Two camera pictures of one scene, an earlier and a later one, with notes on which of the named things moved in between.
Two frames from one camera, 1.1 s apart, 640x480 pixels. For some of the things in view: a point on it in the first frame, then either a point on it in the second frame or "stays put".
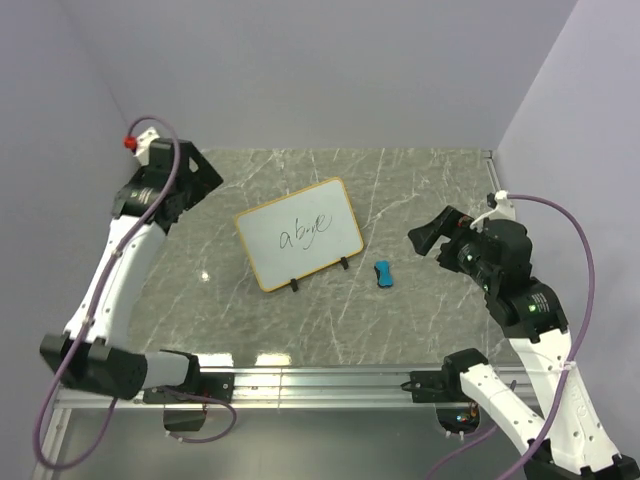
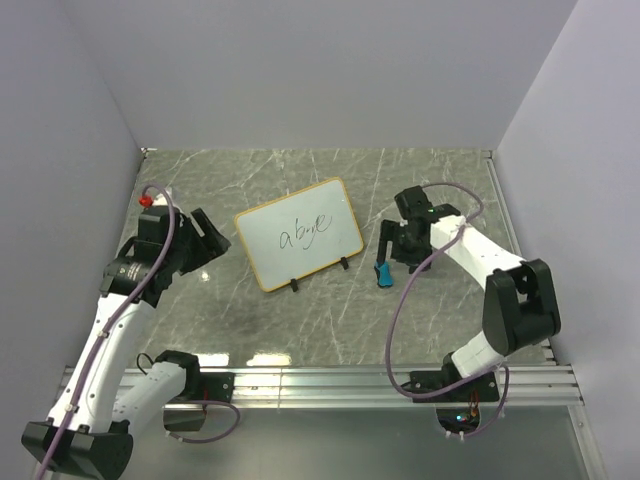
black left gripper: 205,179 to 211,244
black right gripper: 451,222 to 390,232
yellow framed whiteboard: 299,234 stays put
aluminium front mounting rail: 259,388 stays put
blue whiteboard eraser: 382,270 stays put
